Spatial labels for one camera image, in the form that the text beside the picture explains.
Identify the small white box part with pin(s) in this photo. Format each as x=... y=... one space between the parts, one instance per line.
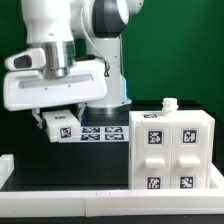
x=61 y=125

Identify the small white door part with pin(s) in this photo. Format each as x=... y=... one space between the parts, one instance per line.
x=191 y=154

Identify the white cabinet body box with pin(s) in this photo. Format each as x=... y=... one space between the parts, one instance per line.
x=169 y=113

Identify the white U-shaped frame fence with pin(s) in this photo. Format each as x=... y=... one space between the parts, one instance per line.
x=109 y=202

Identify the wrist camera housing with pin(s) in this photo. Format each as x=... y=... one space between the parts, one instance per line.
x=32 y=58

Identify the white door panel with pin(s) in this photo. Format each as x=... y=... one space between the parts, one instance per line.
x=153 y=156

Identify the white marker base plate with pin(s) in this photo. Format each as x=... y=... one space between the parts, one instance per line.
x=101 y=134

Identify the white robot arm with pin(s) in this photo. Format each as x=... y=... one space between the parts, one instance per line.
x=72 y=56

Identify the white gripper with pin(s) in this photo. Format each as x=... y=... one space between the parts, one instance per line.
x=24 y=90

